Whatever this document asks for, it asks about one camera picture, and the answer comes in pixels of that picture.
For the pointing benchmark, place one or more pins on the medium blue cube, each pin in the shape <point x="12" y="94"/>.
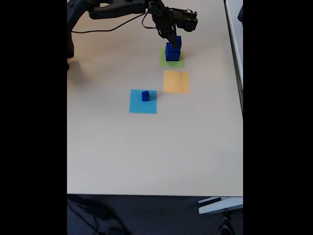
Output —
<point x="179" y="41"/>

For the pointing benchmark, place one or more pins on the large blue cube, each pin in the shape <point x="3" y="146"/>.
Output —
<point x="171" y="56"/>

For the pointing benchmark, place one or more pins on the small blue cube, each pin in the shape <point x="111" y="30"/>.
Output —
<point x="145" y="98"/>

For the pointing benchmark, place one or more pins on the green paper square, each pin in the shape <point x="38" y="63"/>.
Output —
<point x="162" y="64"/>

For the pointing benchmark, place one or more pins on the orange paper square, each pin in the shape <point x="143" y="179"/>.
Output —
<point x="176" y="82"/>

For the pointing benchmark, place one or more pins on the light blue paper square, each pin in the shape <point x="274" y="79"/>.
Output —
<point x="137" y="107"/>

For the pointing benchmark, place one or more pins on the dark blue object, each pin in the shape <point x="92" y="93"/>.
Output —
<point x="240" y="14"/>

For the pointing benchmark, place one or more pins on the white table foot bar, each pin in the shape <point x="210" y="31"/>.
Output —
<point x="220" y="206"/>

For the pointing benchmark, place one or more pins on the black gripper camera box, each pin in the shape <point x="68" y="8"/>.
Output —
<point x="187" y="22"/>

